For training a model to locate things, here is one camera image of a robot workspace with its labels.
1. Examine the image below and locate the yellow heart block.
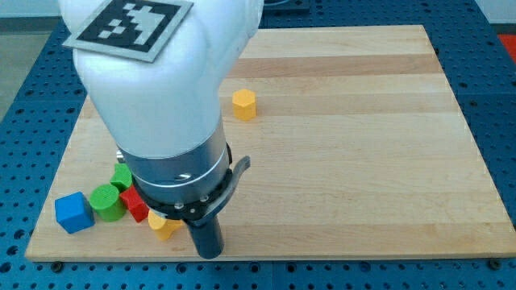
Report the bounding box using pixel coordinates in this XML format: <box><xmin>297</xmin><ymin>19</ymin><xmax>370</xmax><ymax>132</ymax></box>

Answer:
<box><xmin>148</xmin><ymin>210</ymin><xmax>183</xmax><ymax>241</ymax></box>

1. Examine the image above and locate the yellow hexagon block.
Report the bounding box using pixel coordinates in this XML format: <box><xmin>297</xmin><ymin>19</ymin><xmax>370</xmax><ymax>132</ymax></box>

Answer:
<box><xmin>232</xmin><ymin>89</ymin><xmax>256</xmax><ymax>121</ymax></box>

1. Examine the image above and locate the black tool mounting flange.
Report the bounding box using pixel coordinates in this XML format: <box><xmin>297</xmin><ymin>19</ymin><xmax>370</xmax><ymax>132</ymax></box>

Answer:
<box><xmin>127</xmin><ymin>145</ymin><xmax>251</xmax><ymax>226</ymax></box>

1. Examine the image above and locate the wooden board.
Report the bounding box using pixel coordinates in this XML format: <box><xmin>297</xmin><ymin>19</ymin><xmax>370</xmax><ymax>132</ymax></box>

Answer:
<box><xmin>24</xmin><ymin>24</ymin><xmax>516</xmax><ymax>263</ymax></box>

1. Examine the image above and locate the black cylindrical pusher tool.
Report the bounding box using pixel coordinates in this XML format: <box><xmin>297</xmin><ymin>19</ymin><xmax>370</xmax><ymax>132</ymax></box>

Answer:
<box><xmin>186</xmin><ymin>217</ymin><xmax>224</xmax><ymax>259</ymax></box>

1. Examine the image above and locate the red block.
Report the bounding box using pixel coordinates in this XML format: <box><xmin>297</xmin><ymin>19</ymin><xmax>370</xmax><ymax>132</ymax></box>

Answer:
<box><xmin>119</xmin><ymin>185</ymin><xmax>149</xmax><ymax>223</ymax></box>

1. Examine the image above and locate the green star block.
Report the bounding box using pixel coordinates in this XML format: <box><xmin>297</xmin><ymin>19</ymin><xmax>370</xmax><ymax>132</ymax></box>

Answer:
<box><xmin>110</xmin><ymin>164</ymin><xmax>132</xmax><ymax>193</ymax></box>

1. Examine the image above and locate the green cylinder block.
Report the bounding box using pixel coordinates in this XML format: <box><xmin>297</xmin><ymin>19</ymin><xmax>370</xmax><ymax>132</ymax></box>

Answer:
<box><xmin>89</xmin><ymin>184</ymin><xmax>126</xmax><ymax>222</ymax></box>

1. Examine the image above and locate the black white fiducial marker tag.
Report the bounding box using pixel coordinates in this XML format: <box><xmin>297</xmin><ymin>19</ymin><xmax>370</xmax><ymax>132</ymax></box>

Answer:
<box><xmin>64</xmin><ymin>0</ymin><xmax>194</xmax><ymax>63</ymax></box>

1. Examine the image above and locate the blue cube block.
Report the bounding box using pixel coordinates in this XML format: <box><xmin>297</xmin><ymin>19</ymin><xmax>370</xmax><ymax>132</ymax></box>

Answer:
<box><xmin>54</xmin><ymin>192</ymin><xmax>95</xmax><ymax>234</ymax></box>

